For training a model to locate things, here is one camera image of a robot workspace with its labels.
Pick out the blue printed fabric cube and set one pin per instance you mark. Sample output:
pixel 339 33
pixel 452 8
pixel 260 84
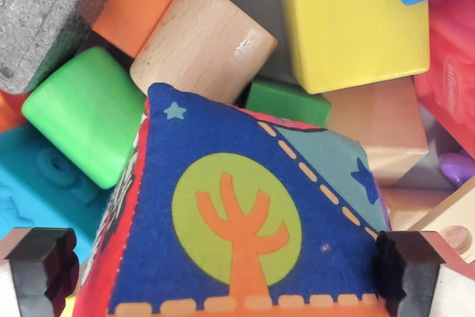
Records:
pixel 237 220

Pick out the small green wooden block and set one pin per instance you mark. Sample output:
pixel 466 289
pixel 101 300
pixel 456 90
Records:
pixel 289 103

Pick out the green wooden cylinder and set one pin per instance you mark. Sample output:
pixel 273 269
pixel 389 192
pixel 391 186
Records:
pixel 85 116

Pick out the yellow wooden cube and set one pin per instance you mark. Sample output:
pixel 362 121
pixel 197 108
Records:
pixel 352 23

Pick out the teal embossed soft cube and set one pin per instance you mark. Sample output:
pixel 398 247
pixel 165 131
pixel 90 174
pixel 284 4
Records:
pixel 33 191

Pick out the natural wooden cube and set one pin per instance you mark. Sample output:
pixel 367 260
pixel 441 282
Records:
pixel 386 131

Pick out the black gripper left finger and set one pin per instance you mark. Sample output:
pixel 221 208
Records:
pixel 37 272

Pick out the grey foam eraser block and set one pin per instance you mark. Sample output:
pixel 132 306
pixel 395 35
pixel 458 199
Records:
pixel 33 16

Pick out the red embossed soft cube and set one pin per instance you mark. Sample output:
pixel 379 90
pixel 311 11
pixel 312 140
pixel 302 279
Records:
pixel 452 68

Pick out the flat orange wooden block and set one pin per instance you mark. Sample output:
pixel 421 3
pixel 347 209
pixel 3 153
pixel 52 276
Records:
pixel 141 1

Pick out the yellow wooden arch block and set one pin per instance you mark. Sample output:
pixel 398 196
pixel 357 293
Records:
pixel 69 307

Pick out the orange plastic cup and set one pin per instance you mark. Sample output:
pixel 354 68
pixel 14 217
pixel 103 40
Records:
pixel 11 113

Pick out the wooden plank with holes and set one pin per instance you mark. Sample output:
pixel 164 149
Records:
pixel 456 228

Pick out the purple shiny plastic piece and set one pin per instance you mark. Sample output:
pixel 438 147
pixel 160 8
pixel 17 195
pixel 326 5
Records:
pixel 458 168

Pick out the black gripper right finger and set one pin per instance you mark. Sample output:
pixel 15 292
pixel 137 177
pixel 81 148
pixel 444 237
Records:
pixel 419 276

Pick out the natural wooden cylinder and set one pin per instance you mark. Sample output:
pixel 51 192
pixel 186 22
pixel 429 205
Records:
pixel 200 38

